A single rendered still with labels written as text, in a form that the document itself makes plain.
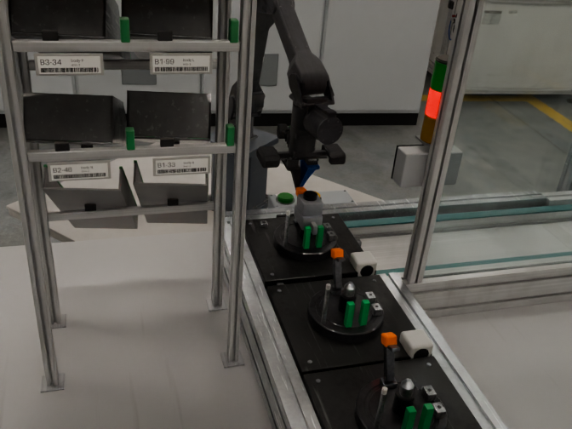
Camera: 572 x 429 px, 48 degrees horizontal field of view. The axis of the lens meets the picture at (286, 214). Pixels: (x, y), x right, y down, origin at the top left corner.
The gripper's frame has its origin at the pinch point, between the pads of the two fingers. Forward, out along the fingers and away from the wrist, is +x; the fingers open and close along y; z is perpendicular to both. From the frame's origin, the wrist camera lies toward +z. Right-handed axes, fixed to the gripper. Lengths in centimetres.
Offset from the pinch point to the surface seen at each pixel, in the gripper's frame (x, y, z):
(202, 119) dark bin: -24.5, 25.5, -24.6
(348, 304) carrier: 4.8, 1.8, -38.4
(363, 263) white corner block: 10.1, -8.8, -20.2
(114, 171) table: 24, 38, 54
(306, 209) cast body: 2.0, 1.3, -10.9
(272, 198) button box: 13.5, 1.4, 14.2
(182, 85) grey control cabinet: 83, -11, 288
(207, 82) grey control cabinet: 80, -28, 287
